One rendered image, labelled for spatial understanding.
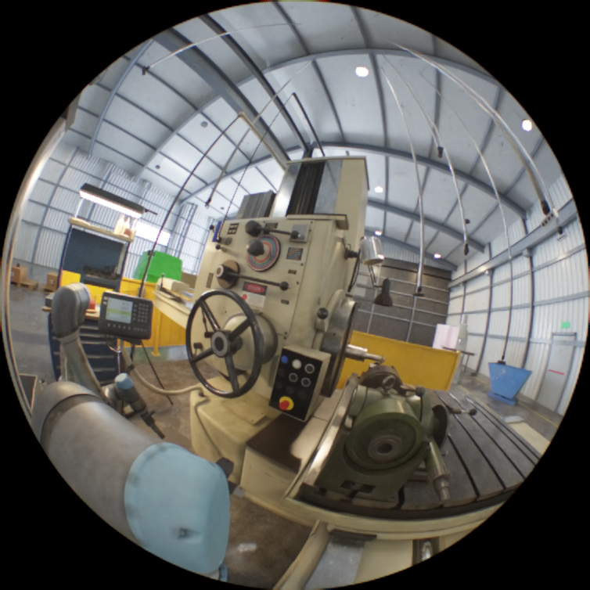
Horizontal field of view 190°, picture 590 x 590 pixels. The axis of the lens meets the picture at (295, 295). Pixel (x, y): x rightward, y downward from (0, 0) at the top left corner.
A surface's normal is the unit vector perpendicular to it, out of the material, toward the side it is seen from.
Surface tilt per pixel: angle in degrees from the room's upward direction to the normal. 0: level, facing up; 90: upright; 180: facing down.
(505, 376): 90
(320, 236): 90
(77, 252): 90
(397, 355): 90
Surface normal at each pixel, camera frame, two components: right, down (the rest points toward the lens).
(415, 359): -0.40, -0.13
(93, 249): 0.86, 0.18
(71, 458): 0.24, -0.81
